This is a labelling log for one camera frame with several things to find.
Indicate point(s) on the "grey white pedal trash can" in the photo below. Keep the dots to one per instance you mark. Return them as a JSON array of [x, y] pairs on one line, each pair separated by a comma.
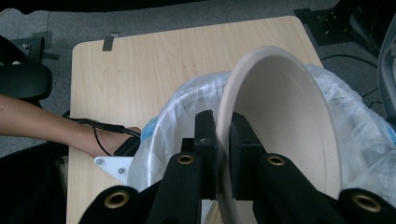
[[389, 77]]

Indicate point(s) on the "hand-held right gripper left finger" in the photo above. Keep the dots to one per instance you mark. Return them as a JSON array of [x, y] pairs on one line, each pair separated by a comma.
[[207, 146]]

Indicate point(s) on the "dark tape strip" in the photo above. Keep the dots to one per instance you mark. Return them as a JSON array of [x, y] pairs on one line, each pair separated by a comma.
[[108, 43]]

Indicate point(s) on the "black floor stand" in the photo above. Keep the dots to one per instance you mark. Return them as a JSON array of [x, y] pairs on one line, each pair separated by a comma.
[[336, 21]]

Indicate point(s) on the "clear blue plastic trash bag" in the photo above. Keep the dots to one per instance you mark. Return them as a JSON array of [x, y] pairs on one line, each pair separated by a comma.
[[351, 124]]

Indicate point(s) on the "black chair armrest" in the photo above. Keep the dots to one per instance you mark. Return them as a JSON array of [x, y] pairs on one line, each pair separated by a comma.
[[25, 81]]

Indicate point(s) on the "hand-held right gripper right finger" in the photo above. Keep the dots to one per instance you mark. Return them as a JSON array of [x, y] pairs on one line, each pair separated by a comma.
[[244, 155]]

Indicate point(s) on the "black stand base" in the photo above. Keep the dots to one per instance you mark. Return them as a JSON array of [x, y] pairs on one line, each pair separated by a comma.
[[28, 48]]

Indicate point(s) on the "beige paper bowl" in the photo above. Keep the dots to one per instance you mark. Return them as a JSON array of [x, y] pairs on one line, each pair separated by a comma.
[[286, 118]]

